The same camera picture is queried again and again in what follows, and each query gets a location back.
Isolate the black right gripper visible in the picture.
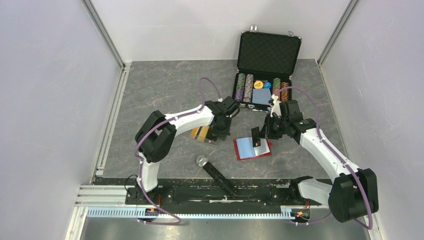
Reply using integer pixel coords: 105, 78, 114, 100
257, 113, 289, 140

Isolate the black VIP card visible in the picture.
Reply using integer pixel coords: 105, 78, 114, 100
251, 126, 261, 148

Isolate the red leather card holder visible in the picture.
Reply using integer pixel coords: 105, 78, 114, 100
233, 137, 272, 161

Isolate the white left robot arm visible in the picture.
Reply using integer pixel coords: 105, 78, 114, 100
134, 96, 240, 204

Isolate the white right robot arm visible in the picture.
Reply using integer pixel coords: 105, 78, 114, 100
258, 97, 379, 223

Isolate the blue playing card deck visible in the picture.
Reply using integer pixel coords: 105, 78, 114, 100
251, 88, 272, 105

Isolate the black microphone with silver grille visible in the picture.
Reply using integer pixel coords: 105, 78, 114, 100
196, 155, 239, 198

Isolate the yellow dealer button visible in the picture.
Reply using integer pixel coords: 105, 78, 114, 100
253, 80, 264, 89

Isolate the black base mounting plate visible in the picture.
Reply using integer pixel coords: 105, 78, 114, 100
125, 178, 317, 214

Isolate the black poker chip case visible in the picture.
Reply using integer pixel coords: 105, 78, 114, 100
232, 25, 302, 112

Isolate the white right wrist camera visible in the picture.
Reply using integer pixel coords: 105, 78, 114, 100
268, 94, 282, 118

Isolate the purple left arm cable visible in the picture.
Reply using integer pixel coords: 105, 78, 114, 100
133, 77, 223, 226

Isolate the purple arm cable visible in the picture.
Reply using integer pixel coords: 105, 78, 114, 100
271, 86, 375, 231
133, 77, 223, 226

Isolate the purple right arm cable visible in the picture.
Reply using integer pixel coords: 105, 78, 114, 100
271, 86, 375, 231

